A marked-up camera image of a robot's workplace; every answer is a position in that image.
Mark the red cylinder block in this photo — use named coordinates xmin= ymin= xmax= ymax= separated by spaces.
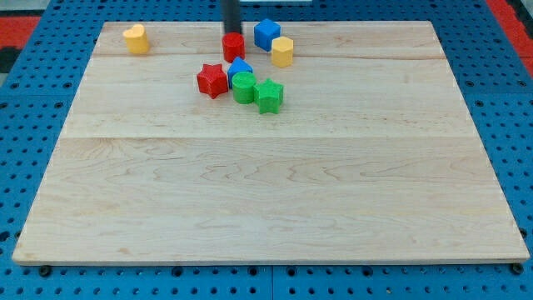
xmin=222 ymin=32 xmax=246 ymax=63

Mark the yellow hexagon block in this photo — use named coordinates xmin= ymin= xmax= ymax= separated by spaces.
xmin=271 ymin=37 xmax=294 ymax=68

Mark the blue cube block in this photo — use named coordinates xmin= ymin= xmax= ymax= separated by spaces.
xmin=254 ymin=18 xmax=281 ymax=52

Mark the green star block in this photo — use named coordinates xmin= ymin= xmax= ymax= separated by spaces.
xmin=253 ymin=78 xmax=284 ymax=114

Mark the green cylinder block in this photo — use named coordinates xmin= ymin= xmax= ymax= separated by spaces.
xmin=232 ymin=72 xmax=257 ymax=104

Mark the red star block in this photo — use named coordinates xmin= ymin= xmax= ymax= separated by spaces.
xmin=197 ymin=63 xmax=228 ymax=99

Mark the blue pentagon block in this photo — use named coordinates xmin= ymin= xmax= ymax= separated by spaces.
xmin=227 ymin=57 xmax=253 ymax=89

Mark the light wooden board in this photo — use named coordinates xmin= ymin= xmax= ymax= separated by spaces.
xmin=12 ymin=21 xmax=530 ymax=266

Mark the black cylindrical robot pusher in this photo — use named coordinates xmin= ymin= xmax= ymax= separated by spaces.
xmin=221 ymin=0 xmax=242 ymax=33

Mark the yellow heart block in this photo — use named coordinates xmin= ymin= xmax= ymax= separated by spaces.
xmin=122 ymin=24 xmax=150 ymax=54

